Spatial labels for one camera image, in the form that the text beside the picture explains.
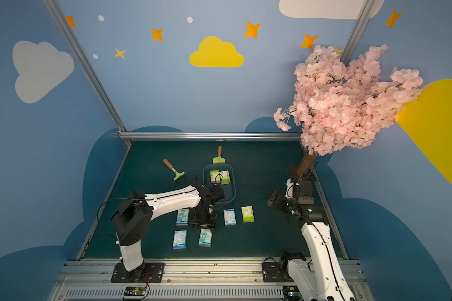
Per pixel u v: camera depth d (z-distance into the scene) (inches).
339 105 23.3
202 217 28.8
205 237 32.1
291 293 28.8
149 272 28.8
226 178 40.1
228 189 37.4
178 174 42.0
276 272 29.4
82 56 32.2
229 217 34.7
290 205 25.7
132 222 18.6
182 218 34.1
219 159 44.1
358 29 29.4
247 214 34.8
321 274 16.4
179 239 31.6
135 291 28.2
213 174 40.9
